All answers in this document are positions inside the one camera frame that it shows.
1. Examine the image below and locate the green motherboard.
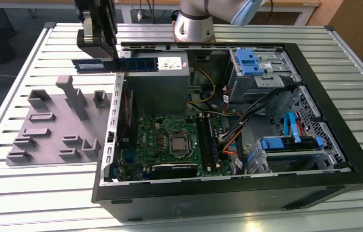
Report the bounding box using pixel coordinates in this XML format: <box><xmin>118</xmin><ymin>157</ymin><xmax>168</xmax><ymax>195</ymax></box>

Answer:
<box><xmin>118</xmin><ymin>115</ymin><xmax>235</xmax><ymax>181</ymax></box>

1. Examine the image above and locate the black cable bundle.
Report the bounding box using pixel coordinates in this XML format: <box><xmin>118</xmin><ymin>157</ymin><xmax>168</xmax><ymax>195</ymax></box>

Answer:
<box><xmin>223</xmin><ymin>86</ymin><xmax>299</xmax><ymax>145</ymax></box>

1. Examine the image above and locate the RAM stick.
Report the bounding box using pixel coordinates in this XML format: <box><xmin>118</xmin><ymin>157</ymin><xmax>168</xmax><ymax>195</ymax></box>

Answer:
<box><xmin>72</xmin><ymin>57</ymin><xmax>160</xmax><ymax>74</ymax></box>
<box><xmin>208</xmin><ymin>116</ymin><xmax>221</xmax><ymax>168</ymax></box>

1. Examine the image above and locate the hard disk in blue carrier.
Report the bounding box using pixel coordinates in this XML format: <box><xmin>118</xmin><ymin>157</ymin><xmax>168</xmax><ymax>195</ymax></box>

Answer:
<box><xmin>261</xmin><ymin>136</ymin><xmax>324</xmax><ymax>152</ymax></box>

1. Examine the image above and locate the blue flat data cable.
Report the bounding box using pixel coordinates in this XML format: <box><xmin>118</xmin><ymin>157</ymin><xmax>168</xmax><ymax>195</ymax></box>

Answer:
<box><xmin>284</xmin><ymin>112</ymin><xmax>303</xmax><ymax>143</ymax></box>

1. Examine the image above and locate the white-framed wooden desk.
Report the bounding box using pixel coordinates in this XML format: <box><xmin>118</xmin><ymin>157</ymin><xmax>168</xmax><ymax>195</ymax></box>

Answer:
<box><xmin>118</xmin><ymin>0</ymin><xmax>324</xmax><ymax>26</ymax></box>

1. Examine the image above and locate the orange flat cable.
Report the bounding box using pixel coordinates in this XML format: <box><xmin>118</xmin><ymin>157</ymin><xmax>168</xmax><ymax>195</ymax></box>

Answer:
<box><xmin>223</xmin><ymin>139</ymin><xmax>245</xmax><ymax>156</ymax></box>

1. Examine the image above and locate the blue drive latch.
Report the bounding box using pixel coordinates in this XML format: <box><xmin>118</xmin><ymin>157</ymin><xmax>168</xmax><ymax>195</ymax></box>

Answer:
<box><xmin>237</xmin><ymin>49</ymin><xmax>265</xmax><ymax>76</ymax></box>

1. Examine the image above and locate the grey disk bay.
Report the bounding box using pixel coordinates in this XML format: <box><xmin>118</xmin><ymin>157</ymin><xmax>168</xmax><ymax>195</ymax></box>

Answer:
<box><xmin>255</xmin><ymin>135</ymin><xmax>345</xmax><ymax>174</ymax></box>

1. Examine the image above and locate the black graphics card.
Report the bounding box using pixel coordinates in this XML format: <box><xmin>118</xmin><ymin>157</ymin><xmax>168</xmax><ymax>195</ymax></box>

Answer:
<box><xmin>143</xmin><ymin>163</ymin><xmax>200</xmax><ymax>180</ymax></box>

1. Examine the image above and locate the black PC case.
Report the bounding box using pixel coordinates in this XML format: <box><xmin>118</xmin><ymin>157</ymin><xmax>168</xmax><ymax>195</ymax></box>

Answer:
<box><xmin>91</xmin><ymin>41</ymin><xmax>363</xmax><ymax>222</ymax></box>

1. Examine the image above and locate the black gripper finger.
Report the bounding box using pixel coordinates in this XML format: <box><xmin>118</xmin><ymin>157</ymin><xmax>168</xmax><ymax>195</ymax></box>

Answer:
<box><xmin>100</xmin><ymin>0</ymin><xmax>119</xmax><ymax>58</ymax></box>
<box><xmin>78</xmin><ymin>11</ymin><xmax>120</xmax><ymax>73</ymax></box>

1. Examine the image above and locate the wooden cabinet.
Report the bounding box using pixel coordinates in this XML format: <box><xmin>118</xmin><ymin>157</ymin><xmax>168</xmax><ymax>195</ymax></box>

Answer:
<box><xmin>309</xmin><ymin>0</ymin><xmax>363</xmax><ymax>58</ymax></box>

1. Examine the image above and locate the grey optical drive cage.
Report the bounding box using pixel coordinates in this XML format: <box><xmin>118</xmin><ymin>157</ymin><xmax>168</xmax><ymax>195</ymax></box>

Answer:
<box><xmin>228</xmin><ymin>49</ymin><xmax>303</xmax><ymax>103</ymax></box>

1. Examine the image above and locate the CPU socket with metal cover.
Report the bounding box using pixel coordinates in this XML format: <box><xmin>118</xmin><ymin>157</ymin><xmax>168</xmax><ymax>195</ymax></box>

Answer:
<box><xmin>167</xmin><ymin>130</ymin><xmax>195</xmax><ymax>160</ymax></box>

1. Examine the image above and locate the black empty RAM slot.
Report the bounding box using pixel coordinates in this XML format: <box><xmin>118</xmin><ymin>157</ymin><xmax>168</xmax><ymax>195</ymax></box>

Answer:
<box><xmin>199</xmin><ymin>115</ymin><xmax>212</xmax><ymax>171</ymax></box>

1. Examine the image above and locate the black cable with silver plug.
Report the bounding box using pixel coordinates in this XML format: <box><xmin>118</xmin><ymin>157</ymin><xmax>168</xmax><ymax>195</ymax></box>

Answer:
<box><xmin>137</xmin><ymin>0</ymin><xmax>156</xmax><ymax>23</ymax></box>

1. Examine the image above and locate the grey parts rack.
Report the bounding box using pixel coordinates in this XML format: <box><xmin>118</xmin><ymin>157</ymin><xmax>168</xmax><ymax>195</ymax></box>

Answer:
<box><xmin>4</xmin><ymin>75</ymin><xmax>114</xmax><ymax>167</ymax></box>

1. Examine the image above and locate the yellow wire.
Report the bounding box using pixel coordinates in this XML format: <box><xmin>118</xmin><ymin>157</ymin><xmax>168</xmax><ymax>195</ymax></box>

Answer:
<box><xmin>187</xmin><ymin>68</ymin><xmax>217</xmax><ymax>105</ymax></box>

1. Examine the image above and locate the silver CPU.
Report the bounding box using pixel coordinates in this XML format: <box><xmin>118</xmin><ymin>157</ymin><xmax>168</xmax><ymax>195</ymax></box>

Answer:
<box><xmin>169</xmin><ymin>137</ymin><xmax>189</xmax><ymax>152</ymax></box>

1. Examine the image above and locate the grey power supply unit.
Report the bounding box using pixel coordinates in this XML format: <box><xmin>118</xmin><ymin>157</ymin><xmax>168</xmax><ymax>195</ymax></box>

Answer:
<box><xmin>126</xmin><ymin>52</ymin><xmax>192</xmax><ymax>116</ymax></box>

